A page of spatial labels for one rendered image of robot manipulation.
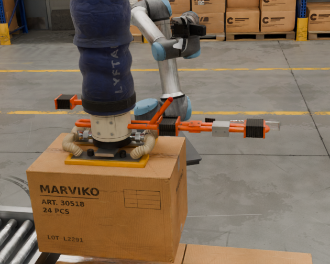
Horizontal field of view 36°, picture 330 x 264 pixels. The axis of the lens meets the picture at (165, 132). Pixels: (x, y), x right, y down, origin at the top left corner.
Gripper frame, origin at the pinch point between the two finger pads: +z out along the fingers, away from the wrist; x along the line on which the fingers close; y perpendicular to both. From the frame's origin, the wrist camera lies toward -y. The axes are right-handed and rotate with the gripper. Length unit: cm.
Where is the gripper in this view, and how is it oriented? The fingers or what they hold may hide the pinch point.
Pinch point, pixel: (183, 35)
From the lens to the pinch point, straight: 221.5
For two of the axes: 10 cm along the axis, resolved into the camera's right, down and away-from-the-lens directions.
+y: -9.8, -0.4, 1.9
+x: -0.4, -9.2, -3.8
